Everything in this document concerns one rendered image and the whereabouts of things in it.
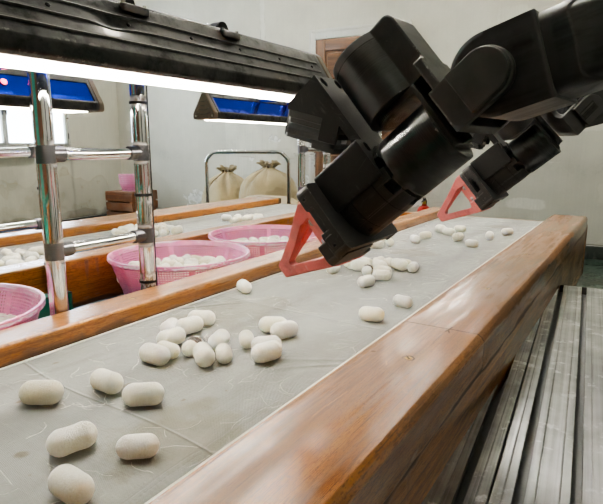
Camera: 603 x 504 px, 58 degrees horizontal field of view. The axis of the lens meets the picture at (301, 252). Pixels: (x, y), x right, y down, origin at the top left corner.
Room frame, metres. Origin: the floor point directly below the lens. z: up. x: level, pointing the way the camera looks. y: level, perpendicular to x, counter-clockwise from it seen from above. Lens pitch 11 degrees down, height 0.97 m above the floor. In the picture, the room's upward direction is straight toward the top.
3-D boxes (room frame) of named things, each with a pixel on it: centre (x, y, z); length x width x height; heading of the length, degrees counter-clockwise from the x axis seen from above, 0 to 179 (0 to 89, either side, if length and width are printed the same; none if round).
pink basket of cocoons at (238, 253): (1.03, 0.23, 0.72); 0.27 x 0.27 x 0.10
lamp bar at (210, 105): (1.77, 0.10, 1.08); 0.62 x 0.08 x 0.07; 148
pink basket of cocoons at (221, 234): (1.26, 0.08, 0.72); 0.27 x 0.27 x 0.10
